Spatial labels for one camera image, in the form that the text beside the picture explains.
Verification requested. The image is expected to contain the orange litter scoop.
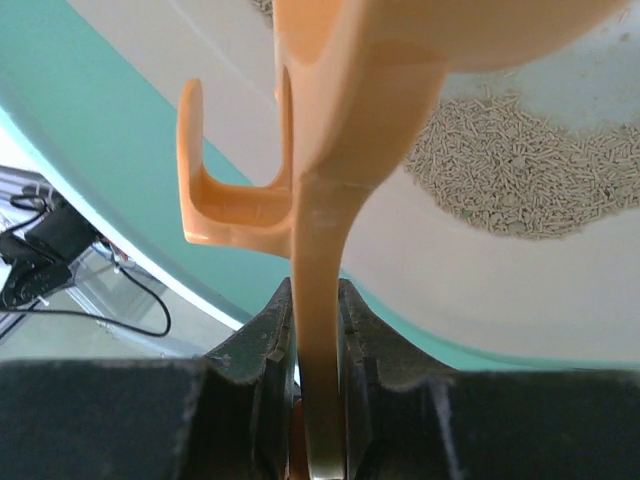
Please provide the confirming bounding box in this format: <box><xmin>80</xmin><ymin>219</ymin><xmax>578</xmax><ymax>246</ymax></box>
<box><xmin>176</xmin><ymin>1</ymin><xmax>622</xmax><ymax>479</ymax></box>

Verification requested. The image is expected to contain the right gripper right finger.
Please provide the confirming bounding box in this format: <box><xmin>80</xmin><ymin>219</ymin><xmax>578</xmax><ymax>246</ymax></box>
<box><xmin>339</xmin><ymin>280</ymin><xmax>639</xmax><ymax>479</ymax></box>

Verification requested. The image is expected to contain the teal litter box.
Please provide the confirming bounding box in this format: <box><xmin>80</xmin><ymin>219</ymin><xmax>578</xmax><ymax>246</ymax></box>
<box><xmin>1</xmin><ymin>1</ymin><xmax>639</xmax><ymax>369</ymax></box>

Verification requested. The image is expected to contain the beige cat litter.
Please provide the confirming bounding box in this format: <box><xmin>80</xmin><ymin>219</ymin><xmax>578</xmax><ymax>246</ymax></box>
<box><xmin>404</xmin><ymin>94</ymin><xmax>639</xmax><ymax>240</ymax></box>

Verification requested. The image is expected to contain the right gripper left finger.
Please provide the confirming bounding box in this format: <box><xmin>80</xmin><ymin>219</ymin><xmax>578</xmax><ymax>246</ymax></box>
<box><xmin>1</xmin><ymin>280</ymin><xmax>295</xmax><ymax>479</ymax></box>

